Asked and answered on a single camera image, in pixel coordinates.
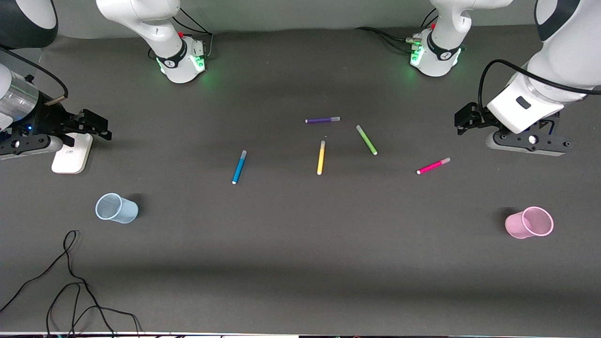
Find blue marker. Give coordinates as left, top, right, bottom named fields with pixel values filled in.
left=231, top=150, right=248, bottom=185

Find green marker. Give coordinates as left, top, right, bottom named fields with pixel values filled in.
left=355, top=124, right=378, bottom=156

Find white lamp stand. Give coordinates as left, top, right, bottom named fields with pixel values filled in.
left=51, top=132, right=93, bottom=175

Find blue plastic cup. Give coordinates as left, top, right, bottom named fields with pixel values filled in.
left=95, top=192, right=139, bottom=224

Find loose black cable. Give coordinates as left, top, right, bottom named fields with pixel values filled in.
left=0, top=230, right=142, bottom=337

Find pink plastic cup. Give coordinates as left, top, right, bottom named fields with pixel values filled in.
left=504, top=206, right=555, bottom=240

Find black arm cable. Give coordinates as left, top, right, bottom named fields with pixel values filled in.
left=478, top=59, right=601, bottom=114
left=0, top=45, right=69, bottom=106

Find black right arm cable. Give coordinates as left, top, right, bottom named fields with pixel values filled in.
left=0, top=45, right=69, bottom=106

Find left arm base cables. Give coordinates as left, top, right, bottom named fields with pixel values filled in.
left=355, top=8, right=440, bottom=53

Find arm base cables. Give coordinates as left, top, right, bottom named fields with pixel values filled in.
left=355, top=8, right=440, bottom=53
left=170, top=7, right=215, bottom=60

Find pink marker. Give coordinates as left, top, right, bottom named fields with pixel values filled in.
left=416, top=157, right=451, bottom=176

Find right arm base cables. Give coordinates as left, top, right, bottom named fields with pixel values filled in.
left=170, top=7, right=215, bottom=60

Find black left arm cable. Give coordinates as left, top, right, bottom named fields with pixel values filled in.
left=478, top=59, right=601, bottom=114

